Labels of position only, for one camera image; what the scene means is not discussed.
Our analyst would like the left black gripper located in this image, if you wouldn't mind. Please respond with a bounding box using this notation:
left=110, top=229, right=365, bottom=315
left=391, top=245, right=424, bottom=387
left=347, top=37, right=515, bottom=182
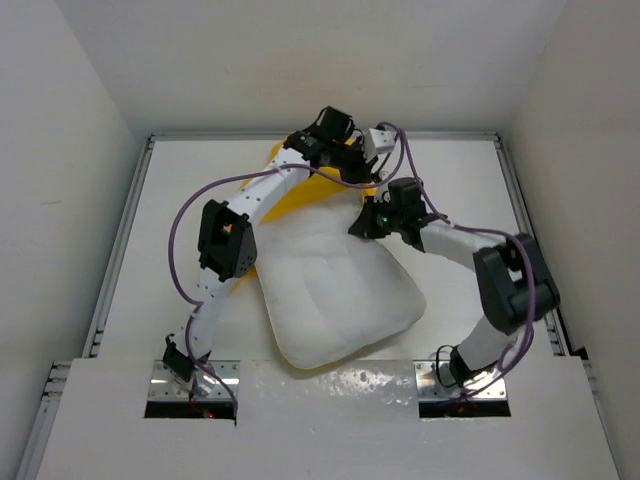
left=329, top=136, right=378, bottom=188

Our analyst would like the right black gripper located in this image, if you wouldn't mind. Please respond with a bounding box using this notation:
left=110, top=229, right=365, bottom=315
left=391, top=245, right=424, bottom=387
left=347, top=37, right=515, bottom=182
left=349, top=195, right=404, bottom=239

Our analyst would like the yellow pillowcase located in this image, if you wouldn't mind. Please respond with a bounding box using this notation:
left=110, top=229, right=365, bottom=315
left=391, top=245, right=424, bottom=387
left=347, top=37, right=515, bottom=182
left=243, top=142, right=378, bottom=280

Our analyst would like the white pillow yellow edge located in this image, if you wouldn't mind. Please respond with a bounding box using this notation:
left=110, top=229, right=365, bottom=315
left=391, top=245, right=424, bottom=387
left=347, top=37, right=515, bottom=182
left=255, top=191, right=426, bottom=371

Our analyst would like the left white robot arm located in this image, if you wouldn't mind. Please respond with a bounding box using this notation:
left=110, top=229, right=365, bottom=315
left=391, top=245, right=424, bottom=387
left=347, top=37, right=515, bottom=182
left=168, top=106, right=395, bottom=308

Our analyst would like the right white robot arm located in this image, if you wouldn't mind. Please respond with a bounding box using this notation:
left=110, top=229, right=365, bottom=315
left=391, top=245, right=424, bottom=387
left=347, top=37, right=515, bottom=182
left=348, top=177, right=560, bottom=388

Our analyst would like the white front cover board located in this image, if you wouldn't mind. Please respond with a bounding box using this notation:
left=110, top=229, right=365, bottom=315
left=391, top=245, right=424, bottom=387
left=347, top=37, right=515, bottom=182
left=38, top=357, right=617, bottom=479

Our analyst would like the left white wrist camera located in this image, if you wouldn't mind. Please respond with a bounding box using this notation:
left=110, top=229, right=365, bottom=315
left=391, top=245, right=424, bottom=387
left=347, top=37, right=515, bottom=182
left=363, top=128, right=396, bottom=160

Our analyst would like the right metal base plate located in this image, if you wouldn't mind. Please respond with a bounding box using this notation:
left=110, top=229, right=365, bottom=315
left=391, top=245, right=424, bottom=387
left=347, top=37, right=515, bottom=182
left=414, top=360, right=508, bottom=403

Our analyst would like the metal base plate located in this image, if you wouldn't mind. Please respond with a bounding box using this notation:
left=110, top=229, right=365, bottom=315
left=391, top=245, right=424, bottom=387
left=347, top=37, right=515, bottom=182
left=414, top=360, right=508, bottom=403
left=147, top=361, right=240, bottom=402

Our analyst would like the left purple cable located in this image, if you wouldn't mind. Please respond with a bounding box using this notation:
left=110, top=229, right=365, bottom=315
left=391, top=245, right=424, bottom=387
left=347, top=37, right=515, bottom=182
left=167, top=121, right=416, bottom=419

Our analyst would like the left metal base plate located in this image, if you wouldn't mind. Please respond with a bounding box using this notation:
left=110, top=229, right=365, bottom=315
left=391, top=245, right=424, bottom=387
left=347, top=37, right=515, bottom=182
left=147, top=361, right=240, bottom=402

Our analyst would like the aluminium table frame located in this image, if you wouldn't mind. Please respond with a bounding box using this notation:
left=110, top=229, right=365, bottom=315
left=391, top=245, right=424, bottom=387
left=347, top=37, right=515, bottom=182
left=14, top=130, right=621, bottom=480

